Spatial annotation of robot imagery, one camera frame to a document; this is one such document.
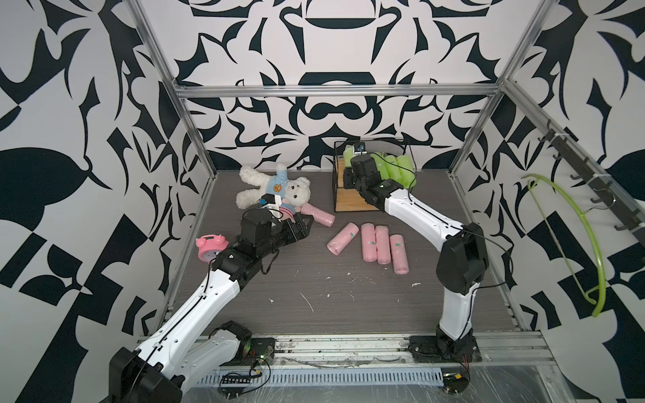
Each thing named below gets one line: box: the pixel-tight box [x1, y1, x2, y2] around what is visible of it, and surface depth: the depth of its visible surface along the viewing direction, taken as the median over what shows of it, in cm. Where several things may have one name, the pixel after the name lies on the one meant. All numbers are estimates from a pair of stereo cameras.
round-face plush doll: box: [278, 202, 297, 224], surface depth 100 cm
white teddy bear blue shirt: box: [235, 163, 311, 216], surface depth 106 cm
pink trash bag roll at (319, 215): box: [299, 202, 336, 228], surface depth 104 cm
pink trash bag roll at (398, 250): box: [389, 233, 410, 276], surface depth 93 cm
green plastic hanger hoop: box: [520, 173, 608, 319], surface depth 65 cm
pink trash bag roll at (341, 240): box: [325, 221, 360, 257], surface depth 96 cm
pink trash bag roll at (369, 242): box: [360, 222, 378, 263], surface depth 96 cm
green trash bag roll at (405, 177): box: [396, 154, 416, 189], surface depth 93 cm
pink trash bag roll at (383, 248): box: [375, 225, 392, 265], surface depth 95 cm
